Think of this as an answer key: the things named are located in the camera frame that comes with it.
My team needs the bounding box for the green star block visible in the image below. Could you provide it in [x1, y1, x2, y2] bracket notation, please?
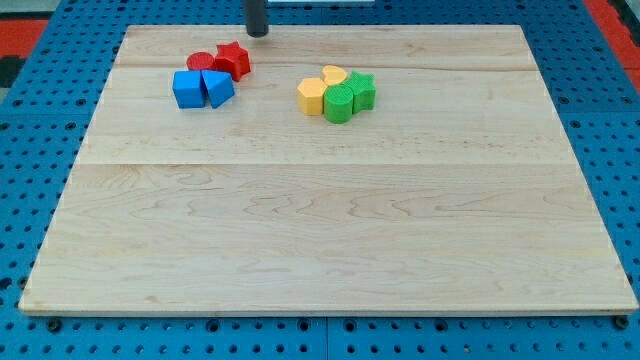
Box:
[344, 71, 376, 114]

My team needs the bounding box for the blue triangle block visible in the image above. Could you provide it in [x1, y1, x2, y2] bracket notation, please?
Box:
[201, 70, 235, 109]

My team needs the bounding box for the red star block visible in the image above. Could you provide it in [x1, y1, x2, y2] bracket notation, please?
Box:
[214, 41, 251, 82]

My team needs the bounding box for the green cylinder block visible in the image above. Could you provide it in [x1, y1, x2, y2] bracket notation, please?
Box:
[324, 85, 354, 124]

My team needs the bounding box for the yellow hexagon block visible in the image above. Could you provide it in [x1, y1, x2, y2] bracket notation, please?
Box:
[297, 78, 328, 116]

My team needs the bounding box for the yellow heart block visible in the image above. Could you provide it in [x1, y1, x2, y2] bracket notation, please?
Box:
[321, 65, 349, 86]

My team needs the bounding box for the light wooden board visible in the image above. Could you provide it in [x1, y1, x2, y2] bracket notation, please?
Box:
[19, 25, 638, 317]

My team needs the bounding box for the blue cube block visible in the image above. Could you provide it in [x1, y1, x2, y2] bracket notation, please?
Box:
[172, 70, 206, 109]

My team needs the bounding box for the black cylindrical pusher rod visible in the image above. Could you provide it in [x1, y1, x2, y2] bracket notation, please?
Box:
[242, 0, 269, 38]

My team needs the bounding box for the red cylinder block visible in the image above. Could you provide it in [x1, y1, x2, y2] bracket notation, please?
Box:
[186, 51, 217, 71]

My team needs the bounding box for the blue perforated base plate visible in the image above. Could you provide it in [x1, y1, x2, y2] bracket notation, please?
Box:
[1, 0, 639, 359]

